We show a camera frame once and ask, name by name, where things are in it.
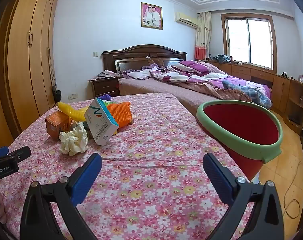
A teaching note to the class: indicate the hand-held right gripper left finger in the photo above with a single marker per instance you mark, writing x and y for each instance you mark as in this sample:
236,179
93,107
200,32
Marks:
87,177

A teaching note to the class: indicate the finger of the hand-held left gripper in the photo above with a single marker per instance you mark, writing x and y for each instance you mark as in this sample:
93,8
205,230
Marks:
0,152
20,155

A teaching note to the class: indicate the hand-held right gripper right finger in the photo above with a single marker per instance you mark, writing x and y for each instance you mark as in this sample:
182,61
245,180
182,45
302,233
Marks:
217,177

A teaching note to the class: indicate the white tissue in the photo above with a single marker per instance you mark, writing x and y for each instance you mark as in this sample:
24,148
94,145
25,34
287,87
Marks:
74,140

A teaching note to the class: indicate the orange yellow small box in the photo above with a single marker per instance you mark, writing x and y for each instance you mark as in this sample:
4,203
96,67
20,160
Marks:
56,125

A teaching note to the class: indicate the red bin with green rim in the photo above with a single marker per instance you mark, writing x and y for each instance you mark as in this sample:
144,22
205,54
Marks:
241,122

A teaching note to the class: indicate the orange textured packet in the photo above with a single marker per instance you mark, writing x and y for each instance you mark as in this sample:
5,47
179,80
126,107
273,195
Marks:
120,113

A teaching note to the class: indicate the purple plastic bag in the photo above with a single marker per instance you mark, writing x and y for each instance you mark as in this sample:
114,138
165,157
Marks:
104,98

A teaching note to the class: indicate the white teal cardboard box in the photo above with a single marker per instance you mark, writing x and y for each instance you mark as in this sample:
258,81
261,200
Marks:
101,122

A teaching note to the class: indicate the yellow ribbed plastic wrapper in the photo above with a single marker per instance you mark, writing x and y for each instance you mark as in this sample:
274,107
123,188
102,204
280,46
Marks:
69,110

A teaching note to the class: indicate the pink floral bedsheet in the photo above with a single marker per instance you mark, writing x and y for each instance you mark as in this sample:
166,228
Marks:
154,155

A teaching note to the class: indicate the black power adapter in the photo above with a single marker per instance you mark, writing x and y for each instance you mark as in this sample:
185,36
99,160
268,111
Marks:
57,95

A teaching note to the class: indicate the wooden wardrobe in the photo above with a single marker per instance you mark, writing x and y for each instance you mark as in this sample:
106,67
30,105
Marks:
24,67

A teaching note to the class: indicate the leaning thin pole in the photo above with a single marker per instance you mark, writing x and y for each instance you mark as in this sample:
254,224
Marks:
51,70

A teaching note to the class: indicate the blue plaid cloth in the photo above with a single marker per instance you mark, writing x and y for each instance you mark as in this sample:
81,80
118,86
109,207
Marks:
251,92

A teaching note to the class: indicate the dark wooden nightstand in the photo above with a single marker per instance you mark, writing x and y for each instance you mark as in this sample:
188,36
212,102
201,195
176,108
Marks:
104,87

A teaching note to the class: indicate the black flat device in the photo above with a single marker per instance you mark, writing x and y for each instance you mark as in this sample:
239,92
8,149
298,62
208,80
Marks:
295,119

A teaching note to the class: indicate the pink patterned cloth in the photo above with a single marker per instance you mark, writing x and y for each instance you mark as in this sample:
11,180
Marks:
107,74

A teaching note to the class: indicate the long wooden cabinet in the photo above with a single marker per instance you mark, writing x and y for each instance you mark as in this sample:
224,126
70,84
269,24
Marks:
241,71

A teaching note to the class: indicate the purple patchwork quilt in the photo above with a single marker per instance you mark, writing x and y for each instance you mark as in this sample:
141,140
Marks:
199,67

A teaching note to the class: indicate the white purple ruffled pillow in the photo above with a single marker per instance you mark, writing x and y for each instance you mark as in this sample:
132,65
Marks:
139,74

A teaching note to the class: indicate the blue crumpled clothes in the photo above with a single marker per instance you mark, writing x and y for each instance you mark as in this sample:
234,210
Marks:
221,58

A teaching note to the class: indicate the small black object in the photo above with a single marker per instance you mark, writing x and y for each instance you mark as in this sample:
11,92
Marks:
284,74

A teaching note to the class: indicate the dark wooden headboard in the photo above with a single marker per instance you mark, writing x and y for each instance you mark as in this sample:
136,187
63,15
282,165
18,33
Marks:
141,52

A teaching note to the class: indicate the wooden framed window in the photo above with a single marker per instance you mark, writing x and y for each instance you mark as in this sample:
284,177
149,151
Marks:
249,40

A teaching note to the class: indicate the floral curtain with red hem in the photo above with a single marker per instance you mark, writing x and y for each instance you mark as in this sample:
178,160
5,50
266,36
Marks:
202,35

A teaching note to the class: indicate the white air conditioner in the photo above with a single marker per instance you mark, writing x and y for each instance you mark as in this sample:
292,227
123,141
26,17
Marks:
186,20

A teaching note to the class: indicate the white wall outlet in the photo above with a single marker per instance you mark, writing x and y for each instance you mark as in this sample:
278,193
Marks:
73,96

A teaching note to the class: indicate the framed wall photo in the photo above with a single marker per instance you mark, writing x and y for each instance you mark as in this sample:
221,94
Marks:
152,15

